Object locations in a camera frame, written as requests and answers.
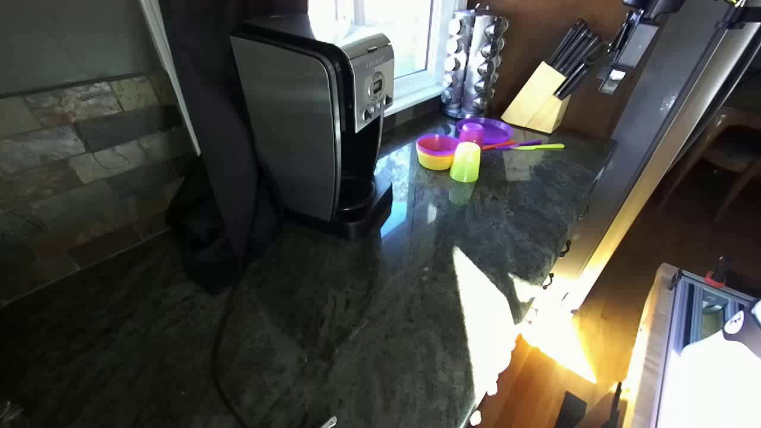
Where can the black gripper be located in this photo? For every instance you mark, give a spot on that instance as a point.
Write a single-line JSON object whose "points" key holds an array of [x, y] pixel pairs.
{"points": [[641, 40]]}

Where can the wooden knife block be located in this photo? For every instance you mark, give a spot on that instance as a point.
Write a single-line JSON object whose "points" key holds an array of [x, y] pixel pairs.
{"points": [[539, 100]]}

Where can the green plastic spoon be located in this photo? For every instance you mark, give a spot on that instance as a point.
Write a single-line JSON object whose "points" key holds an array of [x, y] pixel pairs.
{"points": [[543, 147]]}

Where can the pink plastic spoon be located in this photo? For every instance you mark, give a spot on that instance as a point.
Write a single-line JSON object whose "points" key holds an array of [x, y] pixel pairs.
{"points": [[514, 143]]}

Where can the wooden chair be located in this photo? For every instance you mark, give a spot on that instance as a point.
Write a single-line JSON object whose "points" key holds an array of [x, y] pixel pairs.
{"points": [[727, 151]]}

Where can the purple plastic plate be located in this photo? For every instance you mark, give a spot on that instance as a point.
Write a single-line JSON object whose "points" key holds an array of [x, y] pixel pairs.
{"points": [[495, 132]]}

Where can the magenta plastic cup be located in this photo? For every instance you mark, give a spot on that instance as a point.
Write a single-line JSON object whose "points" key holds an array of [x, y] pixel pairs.
{"points": [[473, 132]]}

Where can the green plastic cup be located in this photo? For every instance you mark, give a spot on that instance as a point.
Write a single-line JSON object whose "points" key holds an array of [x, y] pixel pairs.
{"points": [[468, 165]]}

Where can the pink plastic bowl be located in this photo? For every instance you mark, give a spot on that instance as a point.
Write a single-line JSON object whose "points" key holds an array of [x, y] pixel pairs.
{"points": [[437, 143]]}

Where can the yellow plastic bowl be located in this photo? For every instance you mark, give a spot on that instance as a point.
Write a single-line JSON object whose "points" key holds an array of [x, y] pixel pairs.
{"points": [[433, 162]]}

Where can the gray box device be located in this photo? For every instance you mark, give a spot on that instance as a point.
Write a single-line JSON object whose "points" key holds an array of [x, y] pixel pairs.
{"points": [[699, 305]]}

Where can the white sheet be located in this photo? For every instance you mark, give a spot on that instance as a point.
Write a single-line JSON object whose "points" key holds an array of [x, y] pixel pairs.
{"points": [[715, 384]]}

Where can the small black box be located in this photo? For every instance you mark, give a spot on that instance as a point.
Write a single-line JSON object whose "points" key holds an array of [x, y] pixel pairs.
{"points": [[571, 407]]}

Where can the dark hanging curtain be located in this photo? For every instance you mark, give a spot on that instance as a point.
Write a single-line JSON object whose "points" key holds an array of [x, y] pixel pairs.
{"points": [[215, 119]]}

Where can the white window frame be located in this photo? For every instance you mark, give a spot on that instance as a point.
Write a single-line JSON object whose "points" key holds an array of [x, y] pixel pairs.
{"points": [[412, 75]]}

